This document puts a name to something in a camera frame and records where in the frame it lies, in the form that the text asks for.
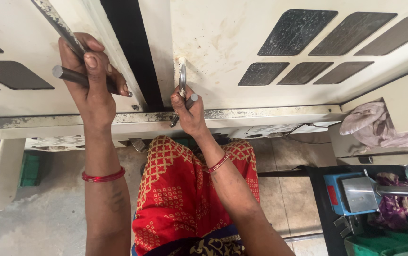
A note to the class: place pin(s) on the green plastic bin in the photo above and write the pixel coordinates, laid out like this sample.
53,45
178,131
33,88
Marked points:
388,243

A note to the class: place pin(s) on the pale pink cloth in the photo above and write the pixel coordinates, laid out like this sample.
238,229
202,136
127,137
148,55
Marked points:
370,124

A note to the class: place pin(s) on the black trolley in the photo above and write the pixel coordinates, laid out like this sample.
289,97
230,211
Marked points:
319,213

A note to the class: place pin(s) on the white machine side cabinet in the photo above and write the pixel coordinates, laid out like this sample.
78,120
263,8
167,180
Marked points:
402,99

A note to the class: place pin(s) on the green plastic crate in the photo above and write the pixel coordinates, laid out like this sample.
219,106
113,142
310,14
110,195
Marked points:
30,170

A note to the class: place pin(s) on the person's left hand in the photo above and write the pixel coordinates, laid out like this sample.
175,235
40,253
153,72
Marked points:
93,103

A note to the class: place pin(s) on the person's right hand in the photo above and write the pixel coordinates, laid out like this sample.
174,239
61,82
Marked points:
191,121

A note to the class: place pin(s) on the purple patterned cloth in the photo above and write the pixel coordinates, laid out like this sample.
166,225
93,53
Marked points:
392,209

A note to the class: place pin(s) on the white perforated panel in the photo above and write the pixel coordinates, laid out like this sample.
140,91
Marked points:
54,143
278,129

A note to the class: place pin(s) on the metal foot pedal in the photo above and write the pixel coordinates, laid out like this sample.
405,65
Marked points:
138,144

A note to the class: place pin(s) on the red bangles, stacked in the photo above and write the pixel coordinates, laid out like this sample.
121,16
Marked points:
102,177

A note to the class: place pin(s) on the thin red bangle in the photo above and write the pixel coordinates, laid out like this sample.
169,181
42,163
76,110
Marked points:
218,163

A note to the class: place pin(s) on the blue box with metal plate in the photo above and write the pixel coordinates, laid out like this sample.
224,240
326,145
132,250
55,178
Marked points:
335,195

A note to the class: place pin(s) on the red patterned garment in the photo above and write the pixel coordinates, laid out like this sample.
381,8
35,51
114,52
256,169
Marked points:
175,199

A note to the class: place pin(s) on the short grey steel rod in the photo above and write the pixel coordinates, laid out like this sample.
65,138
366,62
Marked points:
191,101

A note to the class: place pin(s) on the long grey steel rod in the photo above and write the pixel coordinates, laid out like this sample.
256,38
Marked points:
69,75

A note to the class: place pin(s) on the small metal spring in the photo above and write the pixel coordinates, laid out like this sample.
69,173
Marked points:
174,121

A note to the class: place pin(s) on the shiny metal bar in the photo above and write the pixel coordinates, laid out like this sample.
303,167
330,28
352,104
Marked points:
402,191

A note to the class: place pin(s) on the white machine base frame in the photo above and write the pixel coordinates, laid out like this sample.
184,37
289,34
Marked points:
260,114

